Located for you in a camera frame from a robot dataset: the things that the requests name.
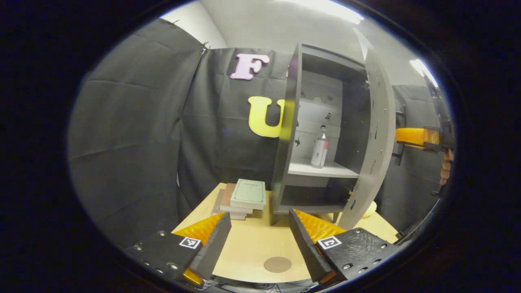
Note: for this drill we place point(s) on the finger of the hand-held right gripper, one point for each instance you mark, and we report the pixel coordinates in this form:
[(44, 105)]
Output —
[(415, 137)]

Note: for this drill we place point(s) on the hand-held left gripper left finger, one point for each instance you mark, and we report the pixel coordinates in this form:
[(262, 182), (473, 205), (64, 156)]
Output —
[(215, 244)]

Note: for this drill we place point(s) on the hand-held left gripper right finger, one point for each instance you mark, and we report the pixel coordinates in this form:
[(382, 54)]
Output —
[(305, 244)]

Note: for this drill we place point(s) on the round brown coaster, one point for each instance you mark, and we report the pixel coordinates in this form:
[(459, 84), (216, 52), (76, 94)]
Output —
[(277, 264)]

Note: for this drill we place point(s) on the beige cabinet door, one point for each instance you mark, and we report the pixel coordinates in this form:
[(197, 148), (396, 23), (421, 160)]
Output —
[(376, 142)]

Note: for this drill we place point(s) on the dark grey cabinet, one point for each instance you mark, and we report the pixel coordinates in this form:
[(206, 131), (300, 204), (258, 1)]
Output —
[(285, 162)]

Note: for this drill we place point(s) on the clear bottle with red label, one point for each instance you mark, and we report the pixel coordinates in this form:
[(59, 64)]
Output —
[(319, 150)]

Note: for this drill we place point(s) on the pale cabinet shelf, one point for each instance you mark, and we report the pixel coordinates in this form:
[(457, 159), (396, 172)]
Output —
[(321, 169)]

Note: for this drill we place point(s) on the green notebook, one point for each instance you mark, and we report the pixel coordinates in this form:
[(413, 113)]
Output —
[(249, 193)]

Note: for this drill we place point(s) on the small ceiling light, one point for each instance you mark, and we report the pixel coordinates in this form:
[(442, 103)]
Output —
[(425, 71)]

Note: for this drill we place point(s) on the yellow sponge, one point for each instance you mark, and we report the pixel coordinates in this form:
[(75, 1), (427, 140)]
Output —
[(369, 209)]

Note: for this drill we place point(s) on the black backdrop cloth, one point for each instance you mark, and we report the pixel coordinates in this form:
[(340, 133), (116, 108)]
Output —
[(130, 134)]

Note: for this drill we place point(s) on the long ceiling light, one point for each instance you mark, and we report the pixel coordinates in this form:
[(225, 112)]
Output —
[(325, 9)]

